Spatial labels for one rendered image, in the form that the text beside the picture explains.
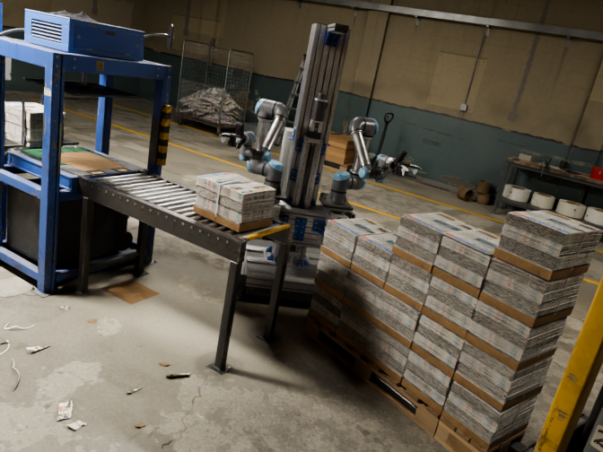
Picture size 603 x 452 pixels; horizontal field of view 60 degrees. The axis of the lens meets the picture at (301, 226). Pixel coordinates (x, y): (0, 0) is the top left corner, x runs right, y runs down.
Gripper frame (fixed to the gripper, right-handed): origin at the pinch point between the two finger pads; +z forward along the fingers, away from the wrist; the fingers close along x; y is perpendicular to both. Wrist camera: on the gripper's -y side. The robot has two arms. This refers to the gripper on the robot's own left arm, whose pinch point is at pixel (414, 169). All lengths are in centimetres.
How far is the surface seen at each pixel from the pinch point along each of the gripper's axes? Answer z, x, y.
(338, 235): -3, 54, 40
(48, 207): -102, 208, 35
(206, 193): -30, 132, 11
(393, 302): 51, 52, 60
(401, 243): 46, 47, 26
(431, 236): 63, 44, 15
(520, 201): -241, -491, 165
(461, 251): 83, 42, 16
